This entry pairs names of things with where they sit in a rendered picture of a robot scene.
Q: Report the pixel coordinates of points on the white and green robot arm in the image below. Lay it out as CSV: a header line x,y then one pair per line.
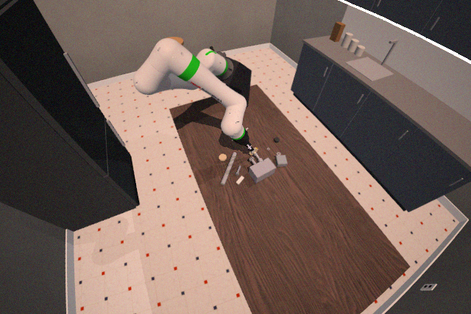
x,y
187,72

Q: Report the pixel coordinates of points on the long pale grey bar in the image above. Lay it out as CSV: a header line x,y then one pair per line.
x,y
230,164

